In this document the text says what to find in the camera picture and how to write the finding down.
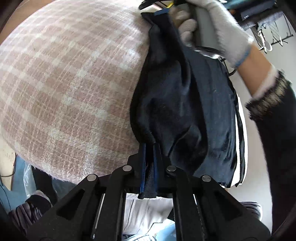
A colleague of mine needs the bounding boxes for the black sweater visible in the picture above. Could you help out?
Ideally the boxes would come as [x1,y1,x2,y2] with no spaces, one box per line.
[129,11,246,200]

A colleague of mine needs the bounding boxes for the right hand white glove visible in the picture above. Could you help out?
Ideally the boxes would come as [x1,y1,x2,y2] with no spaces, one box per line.
[169,1,254,68]

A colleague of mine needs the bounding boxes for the black metal clothes rack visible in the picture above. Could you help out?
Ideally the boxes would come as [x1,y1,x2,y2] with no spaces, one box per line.
[250,12,294,54]

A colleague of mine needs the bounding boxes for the pink plaid bed blanket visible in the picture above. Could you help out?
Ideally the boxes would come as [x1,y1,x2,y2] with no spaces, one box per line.
[1,1,149,183]

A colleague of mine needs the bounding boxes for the right forearm dark sleeve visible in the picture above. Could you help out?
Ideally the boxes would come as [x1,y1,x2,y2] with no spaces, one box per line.
[235,43,296,235]

